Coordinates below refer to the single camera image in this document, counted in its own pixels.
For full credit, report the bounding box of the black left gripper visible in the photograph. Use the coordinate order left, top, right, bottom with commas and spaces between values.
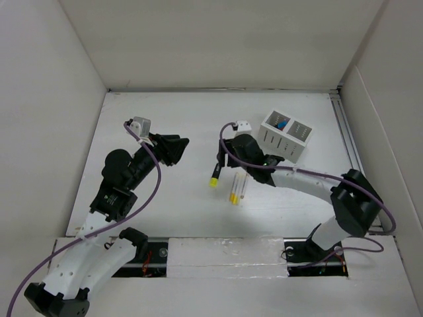
126, 131, 188, 191

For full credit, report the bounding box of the blue cap black highlighter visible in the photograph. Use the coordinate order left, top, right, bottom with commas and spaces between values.
275, 120, 288, 131

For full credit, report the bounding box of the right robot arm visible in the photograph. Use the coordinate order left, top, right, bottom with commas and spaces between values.
216, 134, 383, 268

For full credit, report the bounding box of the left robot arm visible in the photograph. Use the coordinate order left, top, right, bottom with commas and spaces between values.
24, 134, 189, 316

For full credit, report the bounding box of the pink cap white pen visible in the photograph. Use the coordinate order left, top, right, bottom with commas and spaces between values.
240, 174, 249, 199

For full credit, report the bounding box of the white pen holder box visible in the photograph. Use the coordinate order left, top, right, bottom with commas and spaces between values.
256, 110, 313, 162

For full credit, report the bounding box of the yellow cap black highlighter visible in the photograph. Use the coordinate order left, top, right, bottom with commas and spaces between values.
209, 162, 222, 188

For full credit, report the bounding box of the yellow cap white pen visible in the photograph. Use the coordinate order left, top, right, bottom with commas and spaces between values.
229, 172, 239, 203
232, 174, 244, 205

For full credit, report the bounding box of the white foam block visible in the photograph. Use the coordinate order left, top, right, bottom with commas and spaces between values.
167, 237, 288, 279

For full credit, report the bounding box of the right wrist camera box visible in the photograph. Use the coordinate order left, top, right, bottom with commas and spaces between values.
233, 120, 252, 137

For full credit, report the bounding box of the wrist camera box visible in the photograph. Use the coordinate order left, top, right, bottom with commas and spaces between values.
233, 120, 252, 137
128, 116, 151, 138

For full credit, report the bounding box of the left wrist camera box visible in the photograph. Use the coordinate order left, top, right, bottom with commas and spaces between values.
128, 116, 151, 138

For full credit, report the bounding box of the aluminium rail right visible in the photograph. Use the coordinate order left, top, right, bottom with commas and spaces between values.
330, 86, 384, 235

